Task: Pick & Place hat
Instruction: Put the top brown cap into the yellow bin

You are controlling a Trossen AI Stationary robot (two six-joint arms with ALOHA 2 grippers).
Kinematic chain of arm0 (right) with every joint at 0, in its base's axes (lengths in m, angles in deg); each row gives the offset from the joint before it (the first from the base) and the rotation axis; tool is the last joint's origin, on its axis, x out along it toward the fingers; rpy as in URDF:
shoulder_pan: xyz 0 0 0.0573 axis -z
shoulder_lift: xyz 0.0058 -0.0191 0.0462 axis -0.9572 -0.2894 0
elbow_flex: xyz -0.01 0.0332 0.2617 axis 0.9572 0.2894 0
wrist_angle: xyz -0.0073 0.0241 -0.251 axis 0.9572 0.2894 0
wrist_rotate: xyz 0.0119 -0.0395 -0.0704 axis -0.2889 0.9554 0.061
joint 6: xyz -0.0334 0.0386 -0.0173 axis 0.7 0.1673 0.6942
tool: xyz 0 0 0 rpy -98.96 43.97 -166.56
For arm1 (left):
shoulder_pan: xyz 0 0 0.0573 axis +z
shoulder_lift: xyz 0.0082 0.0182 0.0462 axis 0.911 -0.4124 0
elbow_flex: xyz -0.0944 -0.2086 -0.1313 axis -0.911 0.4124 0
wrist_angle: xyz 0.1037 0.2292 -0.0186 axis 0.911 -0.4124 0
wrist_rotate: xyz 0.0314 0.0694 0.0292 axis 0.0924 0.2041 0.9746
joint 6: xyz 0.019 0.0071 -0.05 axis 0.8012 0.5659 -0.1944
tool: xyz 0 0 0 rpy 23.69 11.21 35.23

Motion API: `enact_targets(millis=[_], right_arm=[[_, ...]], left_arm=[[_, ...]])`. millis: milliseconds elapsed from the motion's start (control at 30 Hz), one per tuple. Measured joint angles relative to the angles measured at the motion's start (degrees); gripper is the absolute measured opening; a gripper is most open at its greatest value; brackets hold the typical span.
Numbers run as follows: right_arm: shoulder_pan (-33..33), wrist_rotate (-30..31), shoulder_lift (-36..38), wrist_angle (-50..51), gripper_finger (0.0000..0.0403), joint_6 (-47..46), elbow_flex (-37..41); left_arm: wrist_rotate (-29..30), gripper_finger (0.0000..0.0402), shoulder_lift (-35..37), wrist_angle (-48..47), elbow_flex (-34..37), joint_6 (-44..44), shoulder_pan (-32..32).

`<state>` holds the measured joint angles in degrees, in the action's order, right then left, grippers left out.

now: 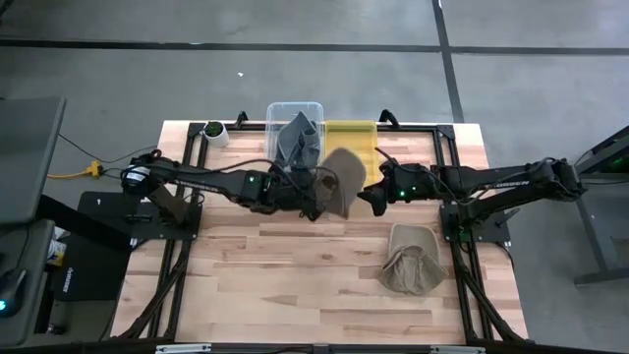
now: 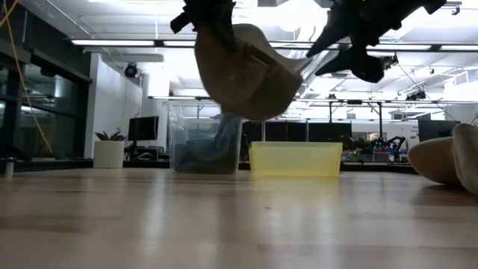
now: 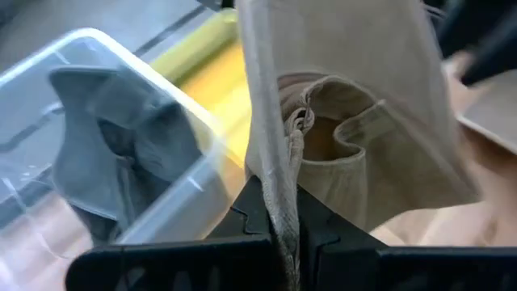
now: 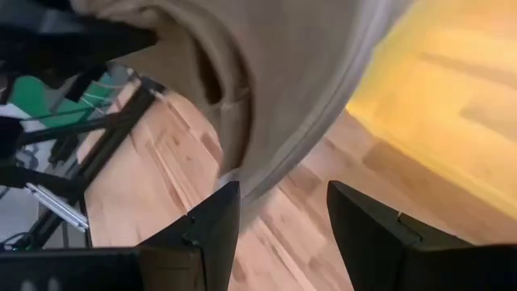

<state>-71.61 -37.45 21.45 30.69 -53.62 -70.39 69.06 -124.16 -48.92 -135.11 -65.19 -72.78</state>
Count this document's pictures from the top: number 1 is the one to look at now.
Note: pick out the yellow plastic bin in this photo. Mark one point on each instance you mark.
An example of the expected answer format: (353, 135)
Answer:
(351, 140)

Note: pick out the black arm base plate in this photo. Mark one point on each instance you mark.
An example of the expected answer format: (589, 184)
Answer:
(484, 231)
(103, 216)

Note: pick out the black aluminium table frame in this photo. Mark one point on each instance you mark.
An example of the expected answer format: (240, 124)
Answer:
(422, 129)

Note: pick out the clear plastic storage bin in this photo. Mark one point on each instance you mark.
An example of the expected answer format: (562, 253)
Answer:
(272, 123)

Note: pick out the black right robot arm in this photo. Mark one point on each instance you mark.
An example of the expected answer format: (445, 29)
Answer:
(491, 184)

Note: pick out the white pot with plant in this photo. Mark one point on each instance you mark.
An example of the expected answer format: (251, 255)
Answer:
(216, 134)

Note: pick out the black computer mouse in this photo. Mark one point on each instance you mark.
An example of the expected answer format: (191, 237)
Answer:
(11, 290)

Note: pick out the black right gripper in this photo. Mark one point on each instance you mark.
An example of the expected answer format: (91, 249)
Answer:
(408, 184)

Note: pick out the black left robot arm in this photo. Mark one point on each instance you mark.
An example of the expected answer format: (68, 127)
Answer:
(196, 182)

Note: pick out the grey desk top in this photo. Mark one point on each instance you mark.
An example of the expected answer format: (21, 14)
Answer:
(29, 246)
(29, 157)

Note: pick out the black equipment stand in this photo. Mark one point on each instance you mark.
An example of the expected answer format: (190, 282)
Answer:
(594, 196)

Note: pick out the black computer case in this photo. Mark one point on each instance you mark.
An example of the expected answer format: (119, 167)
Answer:
(88, 275)

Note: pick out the silver frame bracket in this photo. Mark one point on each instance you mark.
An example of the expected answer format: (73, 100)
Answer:
(182, 348)
(457, 349)

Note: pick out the tan baseball cap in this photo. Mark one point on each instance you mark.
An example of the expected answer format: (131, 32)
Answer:
(413, 263)
(346, 182)

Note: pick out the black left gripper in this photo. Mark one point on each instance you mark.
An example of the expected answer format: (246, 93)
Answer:
(290, 192)

